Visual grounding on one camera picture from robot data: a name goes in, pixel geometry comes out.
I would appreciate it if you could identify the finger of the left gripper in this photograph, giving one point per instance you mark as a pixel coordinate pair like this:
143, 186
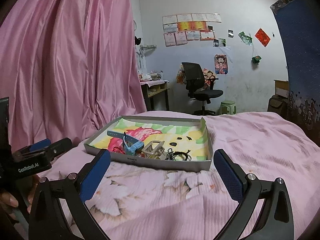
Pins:
39, 145
60, 147

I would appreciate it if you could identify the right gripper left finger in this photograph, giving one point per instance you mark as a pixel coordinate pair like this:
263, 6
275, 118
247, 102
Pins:
47, 219

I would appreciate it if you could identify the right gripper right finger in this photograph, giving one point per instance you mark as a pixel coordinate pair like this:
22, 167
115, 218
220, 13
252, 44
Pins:
275, 220

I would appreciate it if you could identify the light blue digital watch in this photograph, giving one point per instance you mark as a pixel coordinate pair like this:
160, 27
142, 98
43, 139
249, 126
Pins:
130, 145

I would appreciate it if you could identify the beige square watch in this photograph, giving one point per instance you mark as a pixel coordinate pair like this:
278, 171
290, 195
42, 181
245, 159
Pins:
154, 150

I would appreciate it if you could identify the left hand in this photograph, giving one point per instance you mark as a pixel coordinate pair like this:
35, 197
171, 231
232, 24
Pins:
9, 202

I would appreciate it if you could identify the pink curtain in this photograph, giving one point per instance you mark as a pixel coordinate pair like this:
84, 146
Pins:
68, 67

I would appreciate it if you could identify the pink floral bedspread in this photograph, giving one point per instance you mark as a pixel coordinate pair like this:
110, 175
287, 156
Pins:
141, 203

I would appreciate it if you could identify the wooden desk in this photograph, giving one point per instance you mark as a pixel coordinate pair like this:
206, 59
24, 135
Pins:
153, 88

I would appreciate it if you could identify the colourful cartoon paper liner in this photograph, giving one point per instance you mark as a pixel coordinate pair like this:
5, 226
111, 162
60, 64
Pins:
189, 137

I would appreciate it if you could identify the grey cardboard tray box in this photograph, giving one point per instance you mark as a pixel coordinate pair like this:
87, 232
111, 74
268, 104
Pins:
170, 161

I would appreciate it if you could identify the green plastic stool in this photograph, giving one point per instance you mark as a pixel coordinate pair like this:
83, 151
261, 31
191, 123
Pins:
228, 107

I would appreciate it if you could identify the black office chair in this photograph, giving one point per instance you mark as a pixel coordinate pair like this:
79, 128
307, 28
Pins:
195, 82

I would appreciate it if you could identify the green hanging ornament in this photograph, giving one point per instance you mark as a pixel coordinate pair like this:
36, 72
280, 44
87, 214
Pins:
256, 59

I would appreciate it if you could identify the anime character poster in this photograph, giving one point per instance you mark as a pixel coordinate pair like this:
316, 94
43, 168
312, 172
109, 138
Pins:
221, 64

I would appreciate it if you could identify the red paper square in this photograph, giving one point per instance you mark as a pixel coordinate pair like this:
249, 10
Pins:
263, 38

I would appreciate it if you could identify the wall certificates cluster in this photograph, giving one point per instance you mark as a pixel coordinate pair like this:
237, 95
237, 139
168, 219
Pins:
180, 29

